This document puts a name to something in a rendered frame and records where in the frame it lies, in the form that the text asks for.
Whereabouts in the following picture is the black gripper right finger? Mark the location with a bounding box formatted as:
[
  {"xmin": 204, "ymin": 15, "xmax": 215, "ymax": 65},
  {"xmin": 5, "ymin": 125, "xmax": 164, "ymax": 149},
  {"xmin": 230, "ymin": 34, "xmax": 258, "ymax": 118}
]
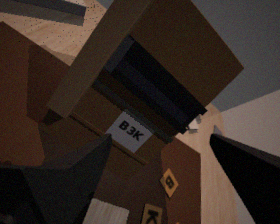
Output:
[{"xmin": 210, "ymin": 134, "xmax": 280, "ymax": 224}]

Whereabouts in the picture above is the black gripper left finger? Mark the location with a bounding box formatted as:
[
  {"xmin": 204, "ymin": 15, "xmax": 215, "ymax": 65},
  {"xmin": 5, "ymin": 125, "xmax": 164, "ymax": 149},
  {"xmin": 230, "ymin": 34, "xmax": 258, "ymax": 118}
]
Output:
[{"xmin": 0, "ymin": 133, "xmax": 112, "ymax": 224}]

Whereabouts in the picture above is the white paper ticket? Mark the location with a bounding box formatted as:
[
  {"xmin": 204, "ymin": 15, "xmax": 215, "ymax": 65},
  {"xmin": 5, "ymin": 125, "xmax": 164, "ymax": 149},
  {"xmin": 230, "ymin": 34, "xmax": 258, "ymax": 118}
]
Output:
[{"xmin": 105, "ymin": 109, "xmax": 155, "ymax": 153}]

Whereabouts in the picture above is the grey flat rectangular board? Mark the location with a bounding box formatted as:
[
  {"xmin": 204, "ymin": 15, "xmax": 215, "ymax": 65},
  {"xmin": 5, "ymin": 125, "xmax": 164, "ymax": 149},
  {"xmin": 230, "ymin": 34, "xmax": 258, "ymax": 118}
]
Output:
[{"xmin": 213, "ymin": 125, "xmax": 222, "ymax": 136}]

